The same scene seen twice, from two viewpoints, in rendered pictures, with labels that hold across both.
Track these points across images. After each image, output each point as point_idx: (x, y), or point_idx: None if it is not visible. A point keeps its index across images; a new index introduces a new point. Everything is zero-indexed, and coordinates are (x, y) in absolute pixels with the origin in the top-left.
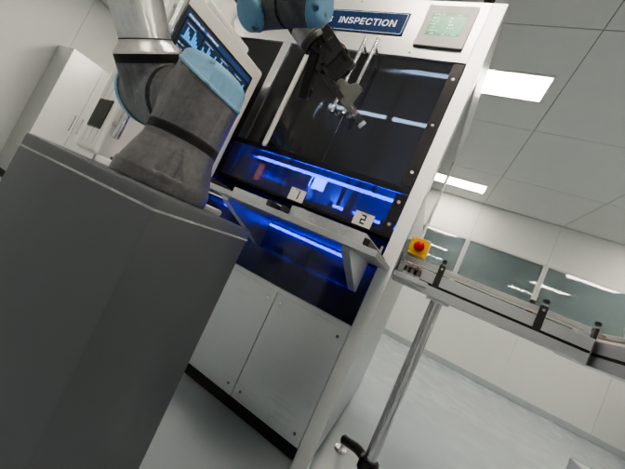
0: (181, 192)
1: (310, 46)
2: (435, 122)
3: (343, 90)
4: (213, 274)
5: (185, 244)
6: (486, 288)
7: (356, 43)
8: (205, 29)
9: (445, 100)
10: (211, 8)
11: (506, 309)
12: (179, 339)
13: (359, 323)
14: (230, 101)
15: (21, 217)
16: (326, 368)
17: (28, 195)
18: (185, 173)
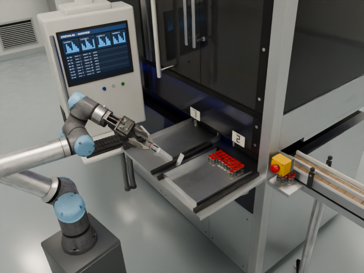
0: (81, 252)
1: (105, 125)
2: (265, 45)
3: (134, 143)
4: (111, 262)
5: (88, 272)
6: (351, 193)
7: None
8: (75, 33)
9: (268, 19)
10: (69, 14)
11: (363, 214)
12: None
13: (256, 213)
14: (76, 219)
15: (53, 266)
16: (247, 236)
17: (51, 261)
18: (78, 247)
